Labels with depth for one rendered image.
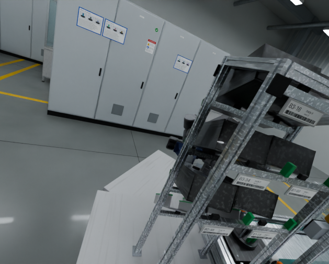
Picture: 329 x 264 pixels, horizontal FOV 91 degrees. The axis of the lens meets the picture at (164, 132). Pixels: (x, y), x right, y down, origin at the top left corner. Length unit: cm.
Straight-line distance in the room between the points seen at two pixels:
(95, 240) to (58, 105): 299
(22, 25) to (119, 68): 488
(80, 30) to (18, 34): 464
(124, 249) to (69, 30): 307
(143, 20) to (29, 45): 512
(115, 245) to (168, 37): 321
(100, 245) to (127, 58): 294
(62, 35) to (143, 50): 128
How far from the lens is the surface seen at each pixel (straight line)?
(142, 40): 334
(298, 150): 54
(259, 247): 109
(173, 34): 350
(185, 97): 380
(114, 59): 329
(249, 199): 56
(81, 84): 340
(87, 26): 329
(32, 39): 766
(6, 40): 791
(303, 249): 147
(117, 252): 84
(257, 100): 32
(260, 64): 35
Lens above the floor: 159
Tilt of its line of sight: 22 degrees down
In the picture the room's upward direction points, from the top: 22 degrees clockwise
